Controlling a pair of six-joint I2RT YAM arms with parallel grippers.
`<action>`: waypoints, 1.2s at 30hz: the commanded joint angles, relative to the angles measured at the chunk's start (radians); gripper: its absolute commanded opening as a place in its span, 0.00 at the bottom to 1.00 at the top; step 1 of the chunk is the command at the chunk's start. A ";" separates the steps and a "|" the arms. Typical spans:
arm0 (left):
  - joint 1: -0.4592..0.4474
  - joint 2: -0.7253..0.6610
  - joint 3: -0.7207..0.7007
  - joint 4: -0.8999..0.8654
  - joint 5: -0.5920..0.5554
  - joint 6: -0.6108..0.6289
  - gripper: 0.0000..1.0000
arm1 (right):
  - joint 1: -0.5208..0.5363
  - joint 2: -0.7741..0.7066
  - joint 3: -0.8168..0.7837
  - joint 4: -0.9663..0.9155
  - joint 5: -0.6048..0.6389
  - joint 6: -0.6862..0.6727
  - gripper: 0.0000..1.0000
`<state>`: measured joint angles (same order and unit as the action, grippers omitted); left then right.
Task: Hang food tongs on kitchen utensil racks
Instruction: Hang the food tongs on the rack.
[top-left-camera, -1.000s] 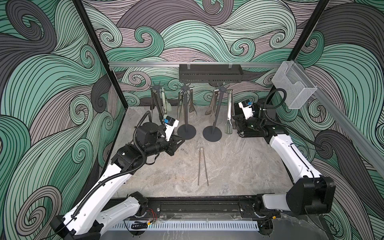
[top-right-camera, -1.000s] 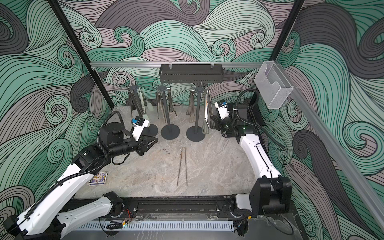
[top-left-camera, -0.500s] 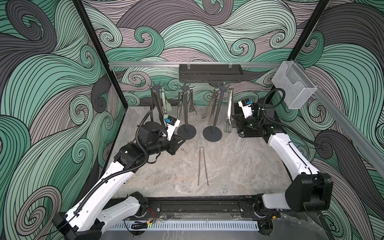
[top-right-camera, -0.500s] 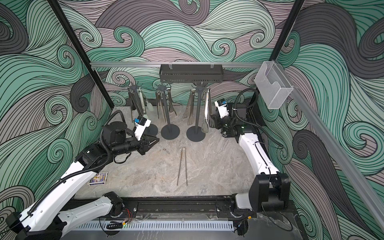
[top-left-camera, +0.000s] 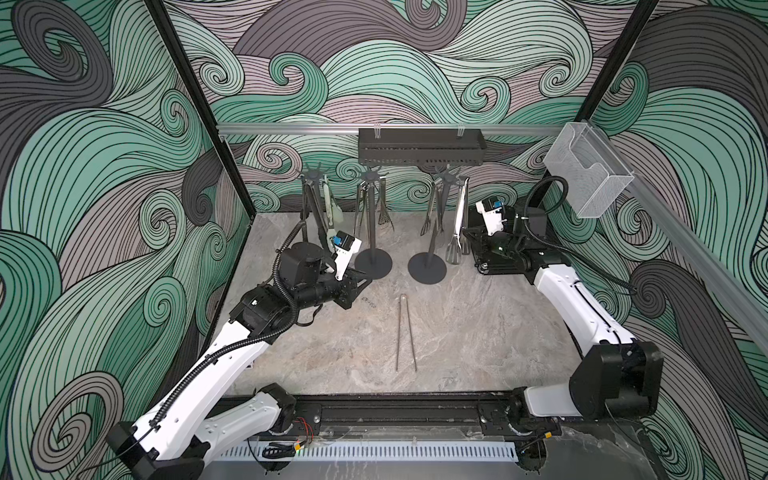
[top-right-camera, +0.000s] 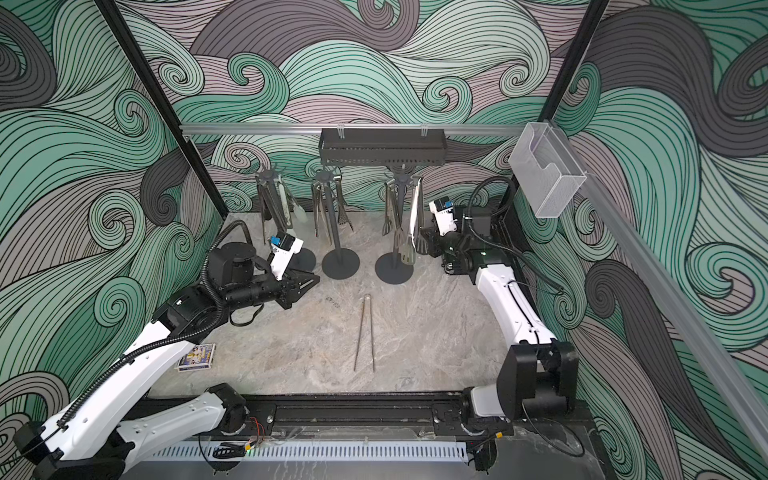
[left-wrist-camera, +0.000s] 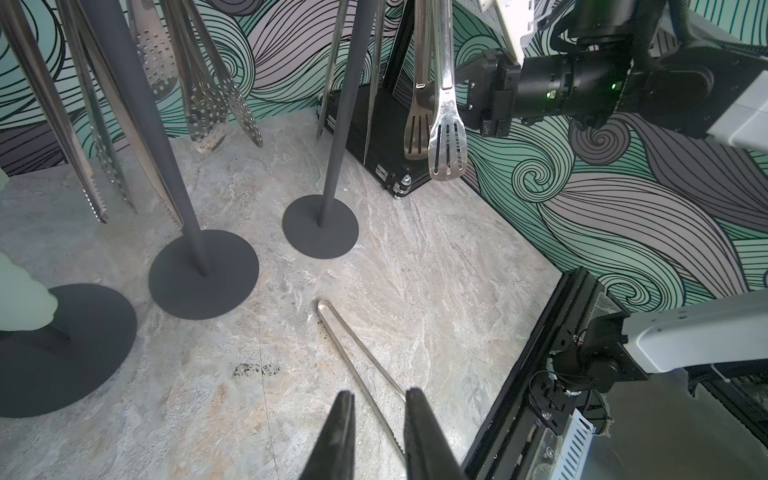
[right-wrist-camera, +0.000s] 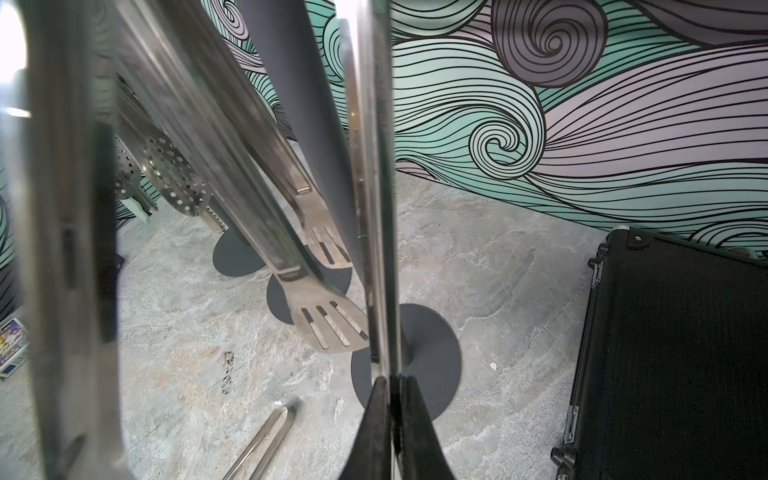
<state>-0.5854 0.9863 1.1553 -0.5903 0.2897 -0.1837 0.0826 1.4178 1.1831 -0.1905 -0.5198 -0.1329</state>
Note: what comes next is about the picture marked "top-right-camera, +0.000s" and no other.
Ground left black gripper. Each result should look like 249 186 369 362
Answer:
223 266 319 314

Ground dark utensil rack stand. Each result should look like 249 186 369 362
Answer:
257 169 316 279
375 170 413 285
312 170 360 280

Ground green metal tongs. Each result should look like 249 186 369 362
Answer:
276 176 307 236

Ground clear metal tongs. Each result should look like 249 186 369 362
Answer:
333 175 354 230

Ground black metal tongs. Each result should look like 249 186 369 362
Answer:
259 178 288 233

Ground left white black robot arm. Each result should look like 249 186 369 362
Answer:
13 242 320 479

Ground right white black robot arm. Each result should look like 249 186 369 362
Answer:
423 227 579 420

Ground small card box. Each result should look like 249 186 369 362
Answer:
176 343 216 372

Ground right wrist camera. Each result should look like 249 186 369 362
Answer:
429 196 458 236

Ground clear plastic wall bin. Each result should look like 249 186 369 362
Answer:
509 122 586 219

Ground black perforated wall shelf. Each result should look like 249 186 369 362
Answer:
318 128 448 171

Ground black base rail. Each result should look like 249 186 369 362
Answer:
113 392 595 439

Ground white slotted cable duct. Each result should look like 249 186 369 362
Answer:
150 440 469 463

